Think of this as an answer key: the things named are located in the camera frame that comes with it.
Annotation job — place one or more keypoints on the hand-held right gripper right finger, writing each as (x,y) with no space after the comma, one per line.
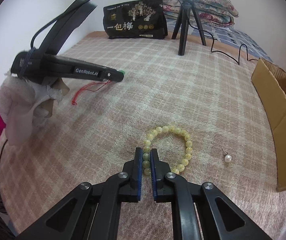
(154,170)

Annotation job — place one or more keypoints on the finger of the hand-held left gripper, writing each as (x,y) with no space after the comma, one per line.
(112,75)

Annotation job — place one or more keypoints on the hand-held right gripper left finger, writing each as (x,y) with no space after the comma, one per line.
(139,170)

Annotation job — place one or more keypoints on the cardboard box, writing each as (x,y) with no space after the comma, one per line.
(278,110)

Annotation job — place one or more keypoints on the person's left hand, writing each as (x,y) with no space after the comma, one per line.
(20,105)

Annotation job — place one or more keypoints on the black printed bag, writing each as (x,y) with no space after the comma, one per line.
(133,25)

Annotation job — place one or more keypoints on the pearl earring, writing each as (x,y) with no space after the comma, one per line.
(228,158)

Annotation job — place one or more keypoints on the black tripod stand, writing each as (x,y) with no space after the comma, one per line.
(183,42)

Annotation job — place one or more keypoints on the folded floral quilt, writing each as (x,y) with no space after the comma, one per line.
(208,20)

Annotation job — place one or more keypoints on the folded floral quilts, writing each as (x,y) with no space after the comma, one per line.
(213,2)

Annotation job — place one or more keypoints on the blue patterned bedsheet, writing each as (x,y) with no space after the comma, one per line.
(233,37)

